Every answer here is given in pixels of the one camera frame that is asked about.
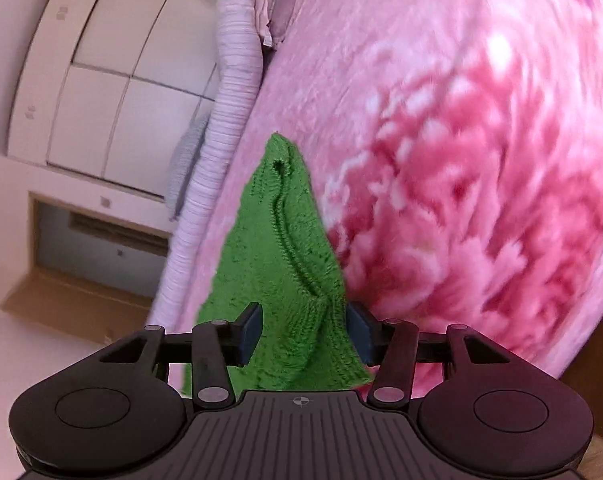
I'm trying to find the green knitted sweater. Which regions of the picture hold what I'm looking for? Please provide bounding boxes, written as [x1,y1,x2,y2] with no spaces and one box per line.
[181,132,377,397]

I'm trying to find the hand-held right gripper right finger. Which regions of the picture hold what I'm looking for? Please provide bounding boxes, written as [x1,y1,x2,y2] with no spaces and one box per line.
[346,304,512,409]

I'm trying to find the lilac ribbed bed cover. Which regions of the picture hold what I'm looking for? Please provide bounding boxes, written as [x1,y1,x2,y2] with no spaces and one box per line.
[145,0,268,346]

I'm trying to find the pink rose plush blanket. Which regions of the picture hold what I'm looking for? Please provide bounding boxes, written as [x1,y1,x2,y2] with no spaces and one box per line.
[146,0,603,396]

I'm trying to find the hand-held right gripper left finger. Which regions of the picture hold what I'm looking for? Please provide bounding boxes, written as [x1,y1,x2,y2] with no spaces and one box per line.
[98,302,265,409]

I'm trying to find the white wardrobe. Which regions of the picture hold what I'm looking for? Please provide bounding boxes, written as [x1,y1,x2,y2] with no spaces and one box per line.
[7,0,224,203]

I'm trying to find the lilac pillow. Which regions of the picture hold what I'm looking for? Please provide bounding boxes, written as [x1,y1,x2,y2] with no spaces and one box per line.
[253,0,324,52]

